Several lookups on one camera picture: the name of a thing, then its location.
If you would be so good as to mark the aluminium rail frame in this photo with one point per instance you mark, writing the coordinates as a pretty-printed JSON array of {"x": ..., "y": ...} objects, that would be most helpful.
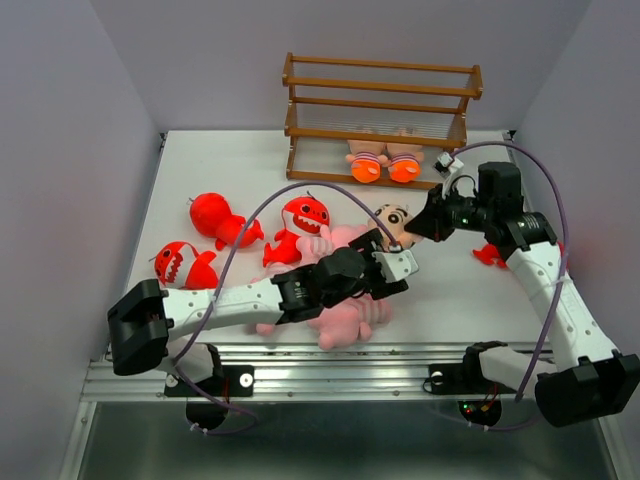
[{"x": 358, "y": 412}]

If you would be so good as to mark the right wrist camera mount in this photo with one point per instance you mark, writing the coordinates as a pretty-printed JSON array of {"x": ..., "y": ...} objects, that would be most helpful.
[{"x": 450, "y": 169}]

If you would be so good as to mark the pink pig plush lower right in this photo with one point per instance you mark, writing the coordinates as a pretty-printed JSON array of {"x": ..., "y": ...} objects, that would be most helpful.
[{"x": 350, "y": 322}]

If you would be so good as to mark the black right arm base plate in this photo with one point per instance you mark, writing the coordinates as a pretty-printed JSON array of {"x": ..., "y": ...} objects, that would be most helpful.
[{"x": 456, "y": 379}]

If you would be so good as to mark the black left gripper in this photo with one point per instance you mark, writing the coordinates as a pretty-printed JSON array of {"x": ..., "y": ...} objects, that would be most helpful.
[{"x": 379, "y": 287}]

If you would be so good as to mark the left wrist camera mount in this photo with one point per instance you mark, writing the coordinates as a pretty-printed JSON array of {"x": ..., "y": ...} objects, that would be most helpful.
[{"x": 396, "y": 265}]

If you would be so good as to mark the red shark plush right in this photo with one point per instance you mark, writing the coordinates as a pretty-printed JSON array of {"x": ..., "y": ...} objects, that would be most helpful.
[{"x": 492, "y": 255}]

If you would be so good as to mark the wooden three-tier shelf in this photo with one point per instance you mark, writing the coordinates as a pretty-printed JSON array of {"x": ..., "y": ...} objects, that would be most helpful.
[{"x": 332, "y": 100}]

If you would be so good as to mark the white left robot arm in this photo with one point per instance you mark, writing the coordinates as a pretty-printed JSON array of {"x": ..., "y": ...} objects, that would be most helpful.
[{"x": 153, "y": 327}]

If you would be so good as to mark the boy doll from corner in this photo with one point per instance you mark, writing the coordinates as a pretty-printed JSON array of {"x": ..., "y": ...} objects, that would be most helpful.
[{"x": 404, "y": 161}]

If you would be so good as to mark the pink pig plush lower left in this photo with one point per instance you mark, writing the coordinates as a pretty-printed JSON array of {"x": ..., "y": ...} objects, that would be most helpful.
[{"x": 267, "y": 329}]

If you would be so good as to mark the boy doll face up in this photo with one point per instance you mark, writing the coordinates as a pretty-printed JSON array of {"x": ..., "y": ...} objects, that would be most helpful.
[{"x": 366, "y": 159}]

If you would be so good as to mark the red shark plush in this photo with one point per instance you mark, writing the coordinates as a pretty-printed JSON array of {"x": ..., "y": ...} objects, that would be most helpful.
[
  {"x": 180, "y": 265},
  {"x": 212, "y": 217},
  {"x": 301, "y": 216},
  {"x": 492, "y": 255}
]

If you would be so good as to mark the red shark plush lower left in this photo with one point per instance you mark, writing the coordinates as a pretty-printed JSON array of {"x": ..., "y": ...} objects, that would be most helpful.
[{"x": 180, "y": 265}]

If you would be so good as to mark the red shark plush upper left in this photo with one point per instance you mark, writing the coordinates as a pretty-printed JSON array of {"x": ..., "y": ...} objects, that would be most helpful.
[{"x": 212, "y": 217}]

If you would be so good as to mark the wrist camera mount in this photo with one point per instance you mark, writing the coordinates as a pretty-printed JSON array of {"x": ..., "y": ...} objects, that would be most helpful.
[
  {"x": 396, "y": 265},
  {"x": 450, "y": 169}
]

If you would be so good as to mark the pink pig plush upper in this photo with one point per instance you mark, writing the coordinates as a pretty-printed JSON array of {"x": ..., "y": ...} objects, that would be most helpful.
[{"x": 313, "y": 248}]

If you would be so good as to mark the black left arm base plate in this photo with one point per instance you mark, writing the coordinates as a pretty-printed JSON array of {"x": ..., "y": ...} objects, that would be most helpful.
[{"x": 231, "y": 381}]

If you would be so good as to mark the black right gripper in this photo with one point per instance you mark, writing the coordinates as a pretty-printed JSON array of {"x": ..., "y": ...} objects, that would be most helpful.
[{"x": 430, "y": 222}]

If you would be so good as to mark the pink pig plush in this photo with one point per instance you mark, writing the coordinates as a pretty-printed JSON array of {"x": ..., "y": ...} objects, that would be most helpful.
[
  {"x": 350, "y": 322},
  {"x": 267, "y": 329},
  {"x": 313, "y": 248}
]

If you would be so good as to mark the red shark plush centre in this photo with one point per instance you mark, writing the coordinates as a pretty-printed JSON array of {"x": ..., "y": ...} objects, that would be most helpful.
[{"x": 301, "y": 216}]

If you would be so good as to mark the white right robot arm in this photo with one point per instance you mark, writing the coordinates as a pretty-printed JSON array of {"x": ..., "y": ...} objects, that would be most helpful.
[{"x": 589, "y": 377}]

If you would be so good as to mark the boy doll black hair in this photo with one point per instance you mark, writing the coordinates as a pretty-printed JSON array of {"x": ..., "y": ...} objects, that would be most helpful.
[{"x": 395, "y": 217}]

